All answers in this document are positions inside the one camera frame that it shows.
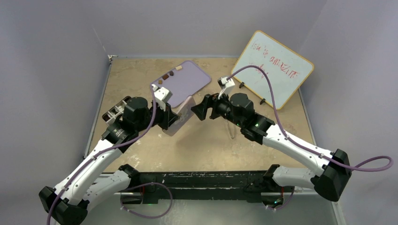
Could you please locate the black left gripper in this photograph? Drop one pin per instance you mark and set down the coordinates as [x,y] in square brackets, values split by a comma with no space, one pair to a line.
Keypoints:
[168,116]

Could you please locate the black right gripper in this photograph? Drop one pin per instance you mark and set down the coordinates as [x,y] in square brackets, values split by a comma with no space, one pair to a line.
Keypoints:
[212,101]

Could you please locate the silver square tin lid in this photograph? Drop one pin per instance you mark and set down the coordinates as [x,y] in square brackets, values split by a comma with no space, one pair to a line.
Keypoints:
[184,114]

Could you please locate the metal tongs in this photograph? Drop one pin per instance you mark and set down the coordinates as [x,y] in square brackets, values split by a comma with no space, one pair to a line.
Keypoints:
[231,129]

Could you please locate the pink divided chocolate tin box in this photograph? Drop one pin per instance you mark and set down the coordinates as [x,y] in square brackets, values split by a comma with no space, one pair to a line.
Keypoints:
[110,116]

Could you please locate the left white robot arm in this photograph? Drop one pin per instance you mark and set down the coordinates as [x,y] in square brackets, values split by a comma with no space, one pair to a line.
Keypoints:
[70,201]

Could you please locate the lavender plastic tray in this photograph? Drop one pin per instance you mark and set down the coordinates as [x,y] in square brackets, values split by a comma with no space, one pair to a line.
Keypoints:
[185,82]

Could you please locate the yellow framed whiteboard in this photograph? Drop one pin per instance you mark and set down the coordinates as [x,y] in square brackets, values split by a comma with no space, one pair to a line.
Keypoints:
[275,71]

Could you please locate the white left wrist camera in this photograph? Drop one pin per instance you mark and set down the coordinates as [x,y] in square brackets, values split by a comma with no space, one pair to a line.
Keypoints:
[162,96]

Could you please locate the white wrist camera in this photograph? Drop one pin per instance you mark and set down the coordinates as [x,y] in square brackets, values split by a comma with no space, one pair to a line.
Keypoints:
[227,85]
[162,96]

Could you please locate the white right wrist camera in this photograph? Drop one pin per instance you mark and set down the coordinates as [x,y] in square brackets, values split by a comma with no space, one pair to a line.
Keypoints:
[227,85]

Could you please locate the aluminium frame rail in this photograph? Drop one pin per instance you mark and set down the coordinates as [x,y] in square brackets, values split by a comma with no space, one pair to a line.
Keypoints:
[229,185]

